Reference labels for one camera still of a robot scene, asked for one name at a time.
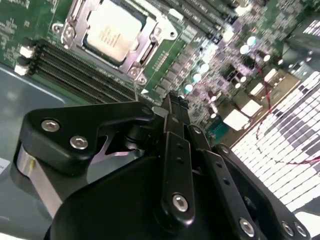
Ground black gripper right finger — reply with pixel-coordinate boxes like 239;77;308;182
177;94;312;240

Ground silver CPU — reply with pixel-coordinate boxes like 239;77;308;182
83;0;148;63

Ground thin metal locking lever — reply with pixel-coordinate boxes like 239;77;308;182
133;74;140;102

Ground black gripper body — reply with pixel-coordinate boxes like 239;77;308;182
43;154;237;240

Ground metal socket cover frame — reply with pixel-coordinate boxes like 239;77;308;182
61;0;161;73

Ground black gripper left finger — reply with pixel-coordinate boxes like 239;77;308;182
13;91;196;227

